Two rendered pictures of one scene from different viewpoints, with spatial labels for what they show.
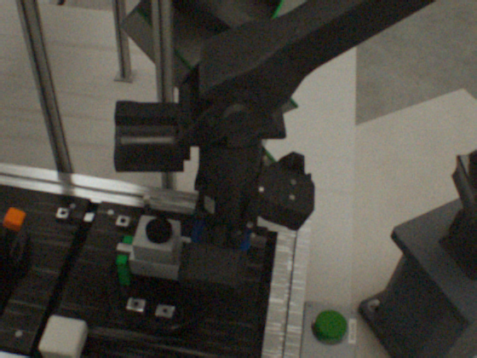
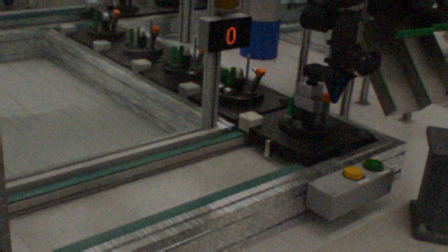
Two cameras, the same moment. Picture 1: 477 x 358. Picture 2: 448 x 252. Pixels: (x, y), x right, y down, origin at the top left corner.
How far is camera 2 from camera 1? 1.00 m
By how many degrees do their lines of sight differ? 42
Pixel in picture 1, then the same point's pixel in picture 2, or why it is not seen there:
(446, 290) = (433, 143)
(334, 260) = (414, 188)
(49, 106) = (302, 57)
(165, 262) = (308, 95)
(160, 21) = not seen: hidden behind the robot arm
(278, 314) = (351, 155)
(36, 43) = not seen: hidden behind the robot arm
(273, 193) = (356, 53)
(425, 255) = (435, 135)
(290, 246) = (381, 147)
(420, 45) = not seen: outside the picture
